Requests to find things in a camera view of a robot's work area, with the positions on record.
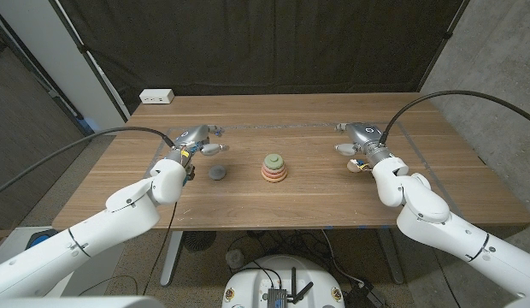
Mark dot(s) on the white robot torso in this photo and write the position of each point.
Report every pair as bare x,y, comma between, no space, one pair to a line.
77,303

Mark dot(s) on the black power adapter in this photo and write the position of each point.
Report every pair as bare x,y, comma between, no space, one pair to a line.
363,296

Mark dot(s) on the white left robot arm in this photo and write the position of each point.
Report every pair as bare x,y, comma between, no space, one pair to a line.
119,209

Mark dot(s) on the metal table leg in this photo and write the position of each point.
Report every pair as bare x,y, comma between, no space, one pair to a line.
391,261
171,261

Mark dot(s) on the black backdrop curtain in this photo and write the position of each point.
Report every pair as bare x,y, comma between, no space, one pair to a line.
265,43

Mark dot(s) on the black round floor fan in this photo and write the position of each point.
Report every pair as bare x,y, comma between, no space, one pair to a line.
199,240

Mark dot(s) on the white power strip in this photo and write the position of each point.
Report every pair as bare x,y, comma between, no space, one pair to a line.
156,96

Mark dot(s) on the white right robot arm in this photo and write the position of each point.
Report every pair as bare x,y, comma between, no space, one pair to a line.
419,205

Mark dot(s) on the black backdrop stand pole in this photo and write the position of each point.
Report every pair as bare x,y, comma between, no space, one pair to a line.
444,40
90,60

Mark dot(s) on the blue foot pedal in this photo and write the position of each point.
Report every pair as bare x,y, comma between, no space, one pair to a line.
40,237

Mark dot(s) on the grey round floor object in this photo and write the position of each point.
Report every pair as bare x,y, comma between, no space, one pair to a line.
235,258

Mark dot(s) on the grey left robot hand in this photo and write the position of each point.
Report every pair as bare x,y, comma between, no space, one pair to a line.
194,137

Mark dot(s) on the black antenna radio box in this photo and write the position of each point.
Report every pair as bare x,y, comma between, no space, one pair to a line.
277,297

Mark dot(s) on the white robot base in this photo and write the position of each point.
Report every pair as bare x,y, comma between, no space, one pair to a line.
248,282

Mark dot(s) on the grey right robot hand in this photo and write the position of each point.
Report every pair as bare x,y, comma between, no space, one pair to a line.
365,134

